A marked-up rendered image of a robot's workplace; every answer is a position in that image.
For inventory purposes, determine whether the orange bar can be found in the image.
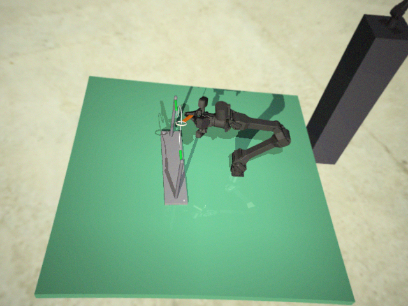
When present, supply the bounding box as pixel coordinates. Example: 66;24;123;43
176;115;193;126

